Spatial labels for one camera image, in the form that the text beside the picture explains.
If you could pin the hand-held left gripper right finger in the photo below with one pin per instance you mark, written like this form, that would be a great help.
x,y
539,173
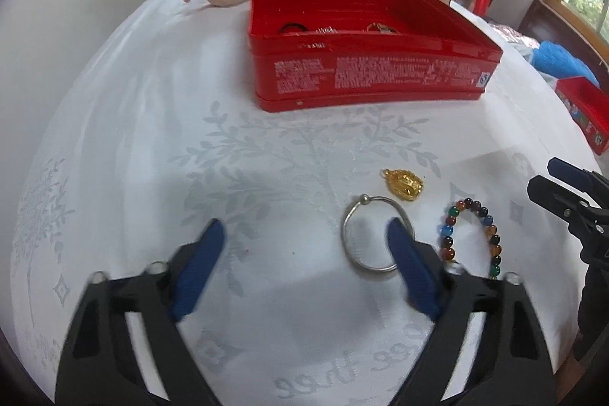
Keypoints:
x,y
409,268

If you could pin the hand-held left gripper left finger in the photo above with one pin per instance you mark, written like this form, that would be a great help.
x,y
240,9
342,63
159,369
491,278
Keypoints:
x,y
200,273

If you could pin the blue knitted cloth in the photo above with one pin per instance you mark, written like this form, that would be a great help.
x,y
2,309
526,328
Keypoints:
x,y
561,61

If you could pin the person's right forearm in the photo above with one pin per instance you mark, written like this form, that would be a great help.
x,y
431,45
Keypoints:
x,y
594,315

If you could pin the thin silver hoop bangle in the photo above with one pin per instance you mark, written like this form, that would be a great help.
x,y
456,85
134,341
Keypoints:
x,y
364,197

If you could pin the large red tin box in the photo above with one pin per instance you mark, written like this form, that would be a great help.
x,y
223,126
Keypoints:
x,y
357,78

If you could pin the pink blanket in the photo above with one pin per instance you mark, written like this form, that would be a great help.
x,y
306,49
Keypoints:
x,y
511,36

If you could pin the gold pendant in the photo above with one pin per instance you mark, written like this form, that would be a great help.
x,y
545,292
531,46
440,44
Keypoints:
x,y
404,185

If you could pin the dark wooden headboard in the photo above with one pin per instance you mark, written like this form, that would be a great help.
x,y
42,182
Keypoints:
x,y
537,20

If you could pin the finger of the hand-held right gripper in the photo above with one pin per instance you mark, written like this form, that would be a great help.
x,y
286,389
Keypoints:
x,y
573,175
556,196

